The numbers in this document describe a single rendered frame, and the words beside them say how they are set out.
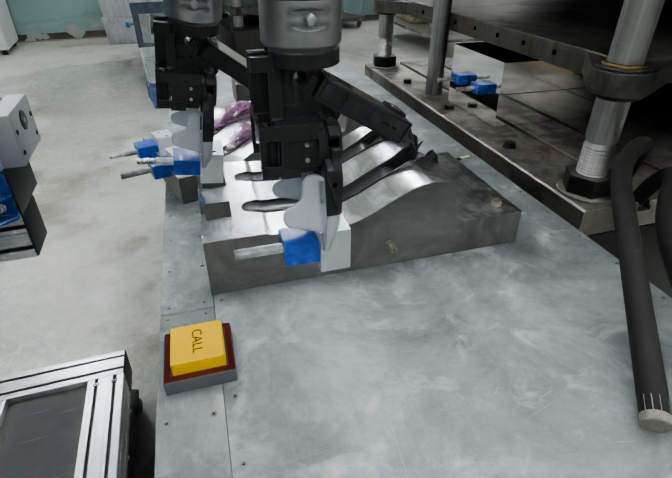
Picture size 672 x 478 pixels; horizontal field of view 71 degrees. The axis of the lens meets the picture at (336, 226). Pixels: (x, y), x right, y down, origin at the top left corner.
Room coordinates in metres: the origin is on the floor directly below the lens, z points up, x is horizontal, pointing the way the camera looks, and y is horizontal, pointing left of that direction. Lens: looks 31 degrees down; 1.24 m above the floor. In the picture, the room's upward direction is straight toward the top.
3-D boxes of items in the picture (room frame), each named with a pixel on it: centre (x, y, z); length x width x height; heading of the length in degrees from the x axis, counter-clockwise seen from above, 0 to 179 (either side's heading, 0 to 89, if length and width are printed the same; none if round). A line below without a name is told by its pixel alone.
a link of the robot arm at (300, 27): (0.46, 0.03, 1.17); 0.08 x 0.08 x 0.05
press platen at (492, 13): (1.52, -0.71, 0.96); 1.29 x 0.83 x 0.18; 16
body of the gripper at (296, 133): (0.46, 0.04, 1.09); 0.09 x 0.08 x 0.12; 106
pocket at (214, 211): (0.61, 0.18, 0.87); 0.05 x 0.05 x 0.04; 16
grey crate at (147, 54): (4.19, 1.34, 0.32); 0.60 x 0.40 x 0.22; 116
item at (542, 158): (1.54, -0.70, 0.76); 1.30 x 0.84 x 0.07; 16
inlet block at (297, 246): (0.46, 0.05, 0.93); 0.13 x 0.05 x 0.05; 106
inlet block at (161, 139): (0.93, 0.41, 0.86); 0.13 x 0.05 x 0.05; 123
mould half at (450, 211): (0.72, -0.03, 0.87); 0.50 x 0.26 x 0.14; 106
